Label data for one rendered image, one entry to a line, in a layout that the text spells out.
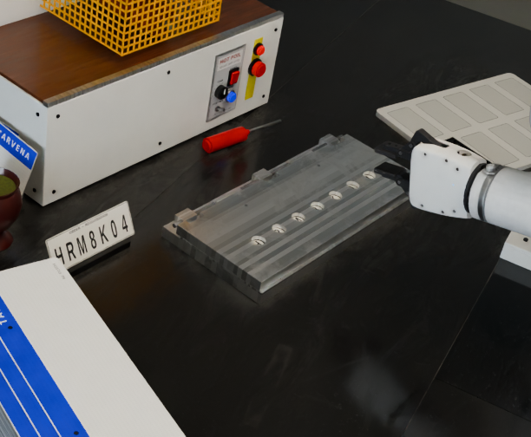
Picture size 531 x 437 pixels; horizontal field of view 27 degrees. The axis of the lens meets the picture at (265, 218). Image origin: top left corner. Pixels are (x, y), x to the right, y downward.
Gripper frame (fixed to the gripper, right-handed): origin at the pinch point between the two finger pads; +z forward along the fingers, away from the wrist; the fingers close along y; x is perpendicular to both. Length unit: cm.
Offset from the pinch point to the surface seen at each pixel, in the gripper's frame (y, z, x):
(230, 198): 9.8, 23.4, -10.5
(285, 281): 16.2, 7.1, -16.4
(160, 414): 11, -6, -56
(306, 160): 10.0, 22.9, 8.7
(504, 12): 48, 93, 208
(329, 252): 16.1, 7.0, -5.6
